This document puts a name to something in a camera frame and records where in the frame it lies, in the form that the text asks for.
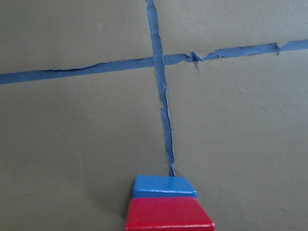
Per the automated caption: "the red cube block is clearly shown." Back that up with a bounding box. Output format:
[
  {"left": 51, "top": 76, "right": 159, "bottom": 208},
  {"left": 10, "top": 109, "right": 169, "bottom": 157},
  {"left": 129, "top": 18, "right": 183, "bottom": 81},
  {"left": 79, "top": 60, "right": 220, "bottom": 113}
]
[{"left": 125, "top": 197, "right": 216, "bottom": 231}]

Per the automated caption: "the blue cube block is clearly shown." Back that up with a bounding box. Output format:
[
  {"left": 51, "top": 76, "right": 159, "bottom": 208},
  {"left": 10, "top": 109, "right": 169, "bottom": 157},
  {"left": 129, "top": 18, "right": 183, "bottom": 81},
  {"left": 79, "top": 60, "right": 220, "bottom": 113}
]
[{"left": 132, "top": 175, "right": 197, "bottom": 198}]

